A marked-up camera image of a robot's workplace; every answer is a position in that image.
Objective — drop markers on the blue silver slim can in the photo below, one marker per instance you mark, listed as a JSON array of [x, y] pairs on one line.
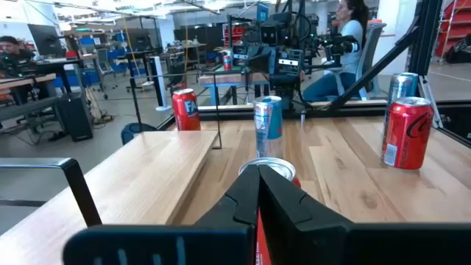
[[268, 129]]

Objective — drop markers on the black computer monitor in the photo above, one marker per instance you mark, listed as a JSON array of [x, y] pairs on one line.
[[46, 38]]

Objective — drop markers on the wooden office desk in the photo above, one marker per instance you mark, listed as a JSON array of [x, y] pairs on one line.
[[44, 70]]

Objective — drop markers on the red cola can black script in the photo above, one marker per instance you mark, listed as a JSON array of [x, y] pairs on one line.
[[406, 136]]

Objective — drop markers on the small red can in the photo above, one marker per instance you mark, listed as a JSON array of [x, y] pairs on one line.
[[227, 62]]

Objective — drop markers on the black computer tower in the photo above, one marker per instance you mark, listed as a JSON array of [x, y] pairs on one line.
[[76, 117]]

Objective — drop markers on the person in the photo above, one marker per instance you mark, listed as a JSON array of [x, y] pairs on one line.
[[14, 55], [349, 40]]

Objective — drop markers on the red Fanta can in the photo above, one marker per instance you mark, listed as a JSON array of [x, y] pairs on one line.
[[185, 114], [279, 167]]

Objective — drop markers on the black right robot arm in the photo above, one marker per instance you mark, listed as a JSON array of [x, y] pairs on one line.
[[290, 29]]

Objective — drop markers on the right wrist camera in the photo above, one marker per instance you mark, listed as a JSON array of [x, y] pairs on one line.
[[289, 62]]

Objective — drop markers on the black background robot arm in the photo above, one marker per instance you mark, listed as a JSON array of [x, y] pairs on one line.
[[336, 44]]

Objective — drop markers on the silver can bottom right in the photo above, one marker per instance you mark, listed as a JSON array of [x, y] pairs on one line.
[[401, 86]]

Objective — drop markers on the white tower fan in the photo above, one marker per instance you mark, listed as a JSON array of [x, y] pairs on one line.
[[160, 84]]

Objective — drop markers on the red storage shelving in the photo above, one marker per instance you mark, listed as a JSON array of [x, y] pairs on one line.
[[454, 22]]

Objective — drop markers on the black aluminium table frame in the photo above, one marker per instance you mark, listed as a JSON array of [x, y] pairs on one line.
[[349, 112]]

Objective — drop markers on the dark blue round stool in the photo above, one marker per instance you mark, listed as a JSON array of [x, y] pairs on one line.
[[136, 132]]

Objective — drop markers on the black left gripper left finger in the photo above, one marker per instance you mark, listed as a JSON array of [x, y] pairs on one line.
[[221, 239]]

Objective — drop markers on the blue work table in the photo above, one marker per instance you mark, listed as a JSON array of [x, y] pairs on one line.
[[221, 79]]

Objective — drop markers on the grey office chair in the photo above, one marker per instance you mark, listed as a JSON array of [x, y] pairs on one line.
[[371, 55]]

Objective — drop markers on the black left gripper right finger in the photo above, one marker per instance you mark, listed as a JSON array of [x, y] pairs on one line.
[[312, 239]]

